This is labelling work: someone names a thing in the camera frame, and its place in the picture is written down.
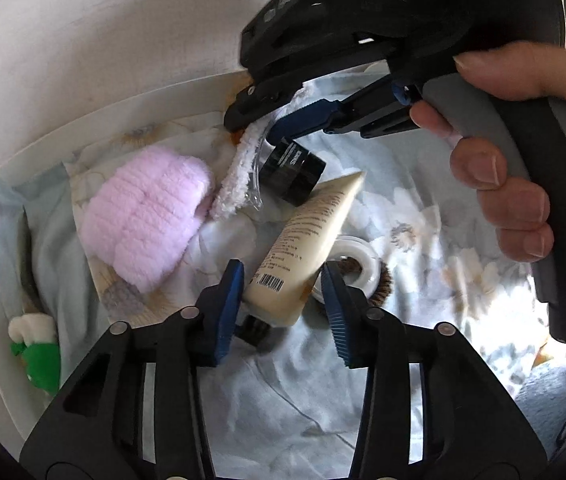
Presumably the green and white plush toy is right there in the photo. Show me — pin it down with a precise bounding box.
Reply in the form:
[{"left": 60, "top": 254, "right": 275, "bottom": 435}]
[{"left": 8, "top": 312, "right": 61, "bottom": 395}]

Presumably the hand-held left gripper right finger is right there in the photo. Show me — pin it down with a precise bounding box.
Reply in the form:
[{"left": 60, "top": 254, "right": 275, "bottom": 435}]
[{"left": 320, "top": 262, "right": 548, "bottom": 480}]

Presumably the white fluffy headband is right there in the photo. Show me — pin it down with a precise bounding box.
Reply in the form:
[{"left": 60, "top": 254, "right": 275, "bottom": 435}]
[{"left": 210, "top": 80, "right": 314, "bottom": 221}]

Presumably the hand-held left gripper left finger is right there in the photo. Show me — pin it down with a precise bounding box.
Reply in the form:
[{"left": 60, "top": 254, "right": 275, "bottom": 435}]
[{"left": 19, "top": 259, "right": 246, "bottom": 480}]

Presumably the person's right hand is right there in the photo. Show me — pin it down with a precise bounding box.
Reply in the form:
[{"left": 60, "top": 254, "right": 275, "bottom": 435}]
[{"left": 409, "top": 41, "right": 566, "bottom": 262}]

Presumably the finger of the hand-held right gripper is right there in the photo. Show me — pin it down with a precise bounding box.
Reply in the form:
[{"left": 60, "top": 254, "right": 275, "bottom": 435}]
[
  {"left": 224, "top": 82, "right": 310, "bottom": 134},
  {"left": 267, "top": 77, "right": 415, "bottom": 144}
]

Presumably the cream lotion tube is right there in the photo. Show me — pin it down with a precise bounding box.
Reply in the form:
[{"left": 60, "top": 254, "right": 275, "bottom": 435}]
[{"left": 242, "top": 170, "right": 368, "bottom": 328}]

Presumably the brown bristle brush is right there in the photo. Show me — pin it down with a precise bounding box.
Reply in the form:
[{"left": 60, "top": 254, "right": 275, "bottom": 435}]
[{"left": 363, "top": 262, "right": 395, "bottom": 308}]

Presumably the pink fluffy wristband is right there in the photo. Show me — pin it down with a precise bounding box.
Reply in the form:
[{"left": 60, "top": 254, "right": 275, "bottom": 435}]
[{"left": 79, "top": 146, "right": 215, "bottom": 295}]

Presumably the black jar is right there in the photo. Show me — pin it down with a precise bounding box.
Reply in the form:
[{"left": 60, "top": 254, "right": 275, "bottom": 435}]
[{"left": 259, "top": 140, "right": 326, "bottom": 207}]

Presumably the white tape roll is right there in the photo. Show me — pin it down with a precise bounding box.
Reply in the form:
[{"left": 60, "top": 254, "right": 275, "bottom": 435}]
[{"left": 310, "top": 235, "right": 381, "bottom": 303}]

